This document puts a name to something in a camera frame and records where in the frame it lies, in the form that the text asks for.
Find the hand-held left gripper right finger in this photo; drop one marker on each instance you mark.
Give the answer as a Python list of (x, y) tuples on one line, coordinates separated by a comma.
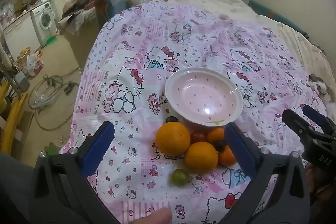
[(236, 145)]

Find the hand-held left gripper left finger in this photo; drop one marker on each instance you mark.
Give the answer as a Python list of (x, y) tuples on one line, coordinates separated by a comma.
[(103, 141)]

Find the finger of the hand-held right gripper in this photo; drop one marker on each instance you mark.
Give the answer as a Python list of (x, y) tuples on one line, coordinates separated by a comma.
[(319, 119), (296, 123)]

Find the small tangerine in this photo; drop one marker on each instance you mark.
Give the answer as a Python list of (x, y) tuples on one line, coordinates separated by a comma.
[(227, 157), (216, 135)]

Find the large orange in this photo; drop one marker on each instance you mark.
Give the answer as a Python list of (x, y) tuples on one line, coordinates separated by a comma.
[(172, 138), (201, 156)]

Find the red cherry tomato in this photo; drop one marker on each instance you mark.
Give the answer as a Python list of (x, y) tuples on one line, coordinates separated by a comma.
[(197, 137)]

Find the pink dotted bowl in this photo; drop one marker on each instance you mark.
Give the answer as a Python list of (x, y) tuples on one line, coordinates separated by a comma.
[(204, 96)]

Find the dark plum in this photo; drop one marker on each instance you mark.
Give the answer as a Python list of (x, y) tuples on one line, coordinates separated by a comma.
[(219, 145), (172, 119)]

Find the person's right hand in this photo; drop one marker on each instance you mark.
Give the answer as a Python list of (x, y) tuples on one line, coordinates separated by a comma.
[(321, 183)]

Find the person's left hand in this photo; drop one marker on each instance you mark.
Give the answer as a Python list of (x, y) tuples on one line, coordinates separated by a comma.
[(157, 217)]

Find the grey white cat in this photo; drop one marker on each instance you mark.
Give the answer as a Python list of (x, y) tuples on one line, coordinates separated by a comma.
[(321, 88)]

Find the small green fruit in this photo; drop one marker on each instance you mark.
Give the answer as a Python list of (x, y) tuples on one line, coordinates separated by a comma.
[(180, 177)]

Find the pink cartoon printed blanket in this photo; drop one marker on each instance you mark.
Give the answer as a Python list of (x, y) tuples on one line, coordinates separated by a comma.
[(147, 61)]

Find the yellow wooden chair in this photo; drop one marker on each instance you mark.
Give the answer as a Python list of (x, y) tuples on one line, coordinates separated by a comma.
[(11, 119)]

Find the white plastic bag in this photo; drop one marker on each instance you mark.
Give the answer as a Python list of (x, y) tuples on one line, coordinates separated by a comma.
[(34, 64)]

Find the teal mat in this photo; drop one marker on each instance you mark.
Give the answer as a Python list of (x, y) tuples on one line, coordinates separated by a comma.
[(273, 15)]

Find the green dustpan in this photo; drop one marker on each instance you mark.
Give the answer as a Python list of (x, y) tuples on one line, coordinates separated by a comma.
[(51, 40)]

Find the cream duvet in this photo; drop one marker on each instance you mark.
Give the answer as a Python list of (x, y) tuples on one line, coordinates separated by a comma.
[(262, 11)]

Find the white washing machine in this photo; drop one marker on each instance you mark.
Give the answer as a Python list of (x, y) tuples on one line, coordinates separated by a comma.
[(43, 20)]

